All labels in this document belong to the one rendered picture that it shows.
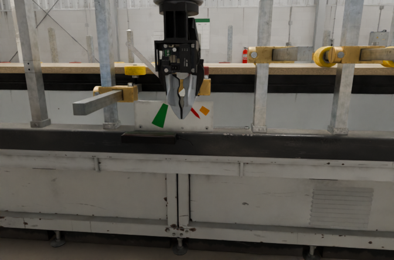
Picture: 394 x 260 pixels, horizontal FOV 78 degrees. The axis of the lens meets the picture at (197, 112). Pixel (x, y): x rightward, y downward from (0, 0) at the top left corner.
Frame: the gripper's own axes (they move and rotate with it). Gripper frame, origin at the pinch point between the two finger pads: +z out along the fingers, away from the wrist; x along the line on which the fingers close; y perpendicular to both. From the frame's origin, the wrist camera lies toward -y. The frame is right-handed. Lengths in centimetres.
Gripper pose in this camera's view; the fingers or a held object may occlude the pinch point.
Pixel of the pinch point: (182, 112)
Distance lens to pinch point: 50.4
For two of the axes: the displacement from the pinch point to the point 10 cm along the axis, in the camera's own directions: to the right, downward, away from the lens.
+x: 10.0, 0.2, -0.8
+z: 0.0, 9.8, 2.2
